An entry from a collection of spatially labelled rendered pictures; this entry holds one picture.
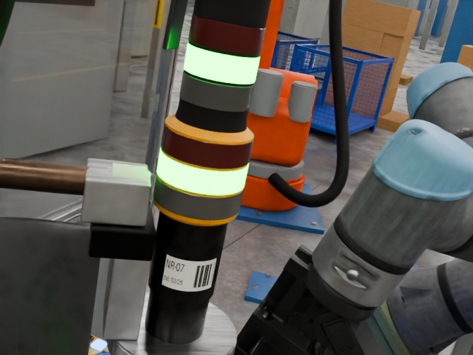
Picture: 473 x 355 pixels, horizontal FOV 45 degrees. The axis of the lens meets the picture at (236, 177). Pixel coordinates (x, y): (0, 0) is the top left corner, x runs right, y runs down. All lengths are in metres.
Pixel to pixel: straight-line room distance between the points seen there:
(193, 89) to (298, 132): 3.88
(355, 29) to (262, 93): 4.44
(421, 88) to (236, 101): 0.39
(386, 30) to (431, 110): 7.59
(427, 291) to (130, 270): 0.74
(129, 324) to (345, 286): 0.23
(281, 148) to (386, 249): 3.71
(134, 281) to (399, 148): 0.25
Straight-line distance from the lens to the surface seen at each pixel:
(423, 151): 0.45
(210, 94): 0.26
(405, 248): 0.48
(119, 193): 0.27
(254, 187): 4.18
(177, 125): 0.27
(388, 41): 8.20
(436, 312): 0.97
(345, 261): 0.49
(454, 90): 0.62
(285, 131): 4.13
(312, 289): 0.51
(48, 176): 0.28
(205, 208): 0.27
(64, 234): 0.48
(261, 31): 0.26
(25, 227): 0.48
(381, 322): 0.97
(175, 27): 0.28
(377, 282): 0.49
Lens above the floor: 1.64
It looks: 19 degrees down
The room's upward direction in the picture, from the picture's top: 11 degrees clockwise
